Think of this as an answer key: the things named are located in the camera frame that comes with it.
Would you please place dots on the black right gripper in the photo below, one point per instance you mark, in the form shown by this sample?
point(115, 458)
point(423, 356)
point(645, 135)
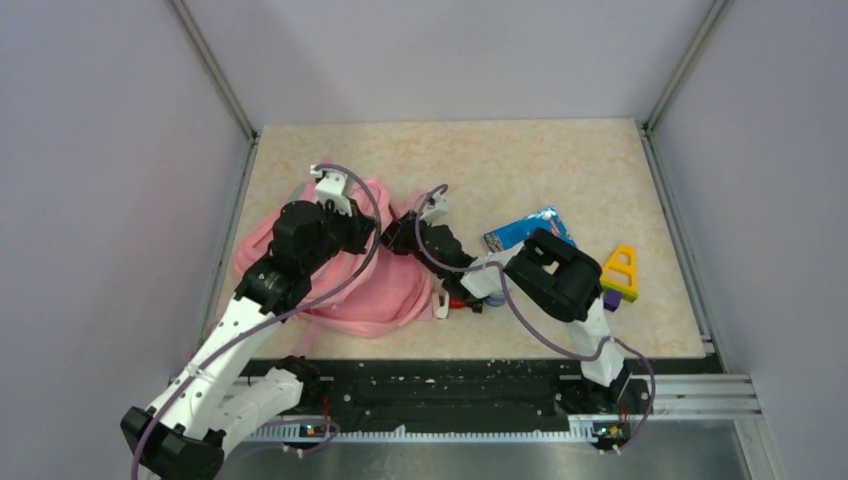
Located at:
point(397, 234)

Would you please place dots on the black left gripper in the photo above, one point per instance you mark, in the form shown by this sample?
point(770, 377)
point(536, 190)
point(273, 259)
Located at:
point(360, 227)

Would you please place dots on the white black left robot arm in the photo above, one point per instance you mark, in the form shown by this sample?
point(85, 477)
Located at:
point(190, 429)

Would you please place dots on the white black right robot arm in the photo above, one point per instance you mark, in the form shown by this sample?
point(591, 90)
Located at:
point(563, 281)

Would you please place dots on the red black stamp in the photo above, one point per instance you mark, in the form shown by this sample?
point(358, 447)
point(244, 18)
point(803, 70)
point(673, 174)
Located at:
point(460, 305)

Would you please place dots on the blue slime jar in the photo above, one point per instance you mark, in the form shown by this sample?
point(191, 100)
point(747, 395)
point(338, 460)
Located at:
point(495, 301)

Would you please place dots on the purple toy block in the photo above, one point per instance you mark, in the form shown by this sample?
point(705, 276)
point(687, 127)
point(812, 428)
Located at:
point(612, 300)

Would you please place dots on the yellow triangular toy block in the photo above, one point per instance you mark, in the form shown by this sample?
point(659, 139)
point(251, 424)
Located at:
point(620, 273)

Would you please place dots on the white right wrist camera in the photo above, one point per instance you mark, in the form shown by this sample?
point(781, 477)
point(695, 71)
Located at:
point(433, 208)

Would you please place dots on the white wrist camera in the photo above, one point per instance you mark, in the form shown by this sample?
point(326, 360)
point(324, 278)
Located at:
point(433, 208)
point(332, 191)

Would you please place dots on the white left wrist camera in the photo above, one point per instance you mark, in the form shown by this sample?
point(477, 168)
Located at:
point(332, 191)

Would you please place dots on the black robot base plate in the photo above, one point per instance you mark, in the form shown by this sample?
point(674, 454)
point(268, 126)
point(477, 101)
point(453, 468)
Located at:
point(493, 400)

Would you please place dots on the aluminium frame rail left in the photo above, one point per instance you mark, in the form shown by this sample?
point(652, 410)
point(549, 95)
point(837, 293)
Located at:
point(229, 197)

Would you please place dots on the aluminium frame rail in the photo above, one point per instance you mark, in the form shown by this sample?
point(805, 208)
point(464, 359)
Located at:
point(229, 197)
point(667, 193)

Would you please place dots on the aluminium frame rail right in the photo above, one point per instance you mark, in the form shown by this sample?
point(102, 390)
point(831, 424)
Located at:
point(667, 193)

